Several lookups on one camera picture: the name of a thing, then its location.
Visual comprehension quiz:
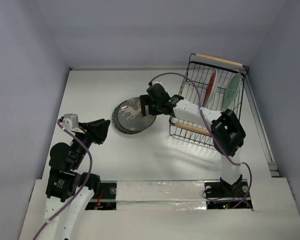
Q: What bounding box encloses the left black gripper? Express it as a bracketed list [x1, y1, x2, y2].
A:
[71, 117, 111, 168]

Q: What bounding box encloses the grey deer snowflake plate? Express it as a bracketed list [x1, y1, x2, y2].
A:
[117, 96, 156, 132]

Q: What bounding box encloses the teal blue plate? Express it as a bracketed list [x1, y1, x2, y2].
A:
[111, 105, 129, 135]

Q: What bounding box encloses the blue white floral plate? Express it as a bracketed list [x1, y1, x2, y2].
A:
[111, 104, 140, 135]

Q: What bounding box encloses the red teal flower plate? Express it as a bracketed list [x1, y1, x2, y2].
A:
[202, 70, 217, 108]

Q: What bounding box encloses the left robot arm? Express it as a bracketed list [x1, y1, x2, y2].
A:
[37, 113, 111, 240]

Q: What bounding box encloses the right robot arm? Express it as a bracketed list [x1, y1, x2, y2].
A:
[139, 83, 246, 197]

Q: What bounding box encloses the green leaf plate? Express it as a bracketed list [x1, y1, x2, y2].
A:
[222, 72, 242, 110]

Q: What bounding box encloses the white front platform board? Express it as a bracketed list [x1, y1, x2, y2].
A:
[17, 177, 299, 240]

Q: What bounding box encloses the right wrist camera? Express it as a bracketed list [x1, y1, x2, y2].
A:
[148, 80, 162, 86]

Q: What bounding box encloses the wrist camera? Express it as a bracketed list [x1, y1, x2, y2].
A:
[148, 80, 162, 86]
[60, 113, 79, 132]

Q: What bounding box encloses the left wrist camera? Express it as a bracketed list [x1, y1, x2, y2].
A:
[60, 113, 79, 132]

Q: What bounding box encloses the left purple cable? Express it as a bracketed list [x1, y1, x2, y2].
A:
[32, 118, 93, 240]

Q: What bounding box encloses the black wire dish rack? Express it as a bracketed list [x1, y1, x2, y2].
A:
[169, 53, 249, 148]

